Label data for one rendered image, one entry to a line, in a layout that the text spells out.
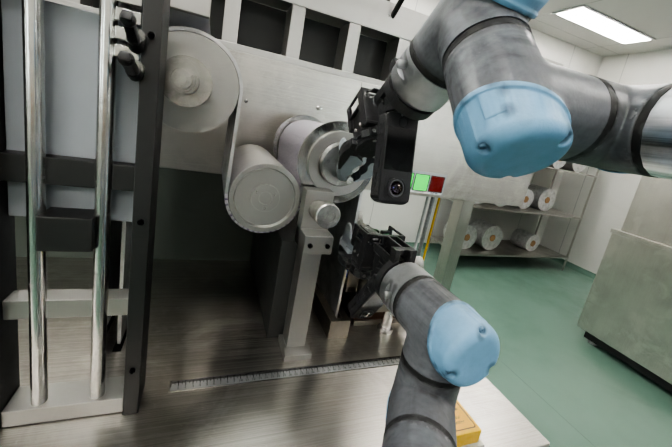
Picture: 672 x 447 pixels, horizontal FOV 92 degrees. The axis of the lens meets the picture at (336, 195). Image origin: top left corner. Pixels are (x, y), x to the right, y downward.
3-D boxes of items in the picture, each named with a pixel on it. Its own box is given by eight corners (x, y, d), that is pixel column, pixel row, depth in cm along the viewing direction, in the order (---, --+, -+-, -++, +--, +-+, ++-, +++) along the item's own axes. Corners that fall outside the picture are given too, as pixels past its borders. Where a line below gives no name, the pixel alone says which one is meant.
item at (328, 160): (359, 139, 56) (364, 180, 58) (354, 138, 58) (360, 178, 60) (317, 149, 54) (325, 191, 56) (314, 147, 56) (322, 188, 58)
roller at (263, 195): (224, 230, 54) (232, 158, 51) (221, 191, 77) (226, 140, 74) (294, 233, 58) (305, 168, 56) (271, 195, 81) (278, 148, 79)
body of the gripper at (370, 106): (385, 121, 53) (432, 66, 43) (394, 167, 49) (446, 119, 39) (342, 112, 50) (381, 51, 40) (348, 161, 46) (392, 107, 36)
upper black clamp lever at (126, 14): (115, 18, 27) (118, 4, 28) (127, 52, 32) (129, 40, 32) (134, 22, 28) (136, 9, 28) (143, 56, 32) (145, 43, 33)
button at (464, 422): (440, 452, 46) (445, 438, 45) (413, 409, 52) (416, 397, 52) (478, 443, 48) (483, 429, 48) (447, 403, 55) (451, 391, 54)
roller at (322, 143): (302, 192, 56) (315, 125, 54) (276, 165, 80) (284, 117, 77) (362, 199, 61) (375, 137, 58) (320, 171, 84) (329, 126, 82)
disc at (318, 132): (290, 199, 57) (306, 113, 54) (290, 198, 57) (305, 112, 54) (366, 207, 62) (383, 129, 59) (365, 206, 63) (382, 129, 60)
